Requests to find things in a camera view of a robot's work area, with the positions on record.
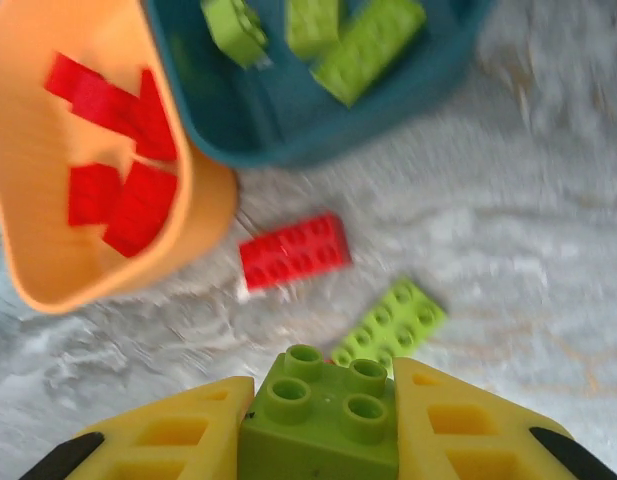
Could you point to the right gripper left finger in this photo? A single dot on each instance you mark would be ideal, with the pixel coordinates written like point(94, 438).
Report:
point(178, 440)

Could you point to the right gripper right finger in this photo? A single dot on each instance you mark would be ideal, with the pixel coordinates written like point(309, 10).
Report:
point(463, 430)

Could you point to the green square lego brick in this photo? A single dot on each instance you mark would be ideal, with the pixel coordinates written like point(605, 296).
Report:
point(318, 430)

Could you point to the green long lego brick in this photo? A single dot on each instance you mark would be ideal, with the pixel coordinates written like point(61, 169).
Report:
point(393, 325)
point(363, 55)

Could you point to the red long lego brick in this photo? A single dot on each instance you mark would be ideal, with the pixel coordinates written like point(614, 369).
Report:
point(293, 255)

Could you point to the orange plastic container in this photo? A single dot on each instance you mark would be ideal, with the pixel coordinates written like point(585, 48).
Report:
point(33, 200)

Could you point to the teal plastic container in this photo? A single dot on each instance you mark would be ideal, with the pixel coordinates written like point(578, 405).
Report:
point(228, 120)

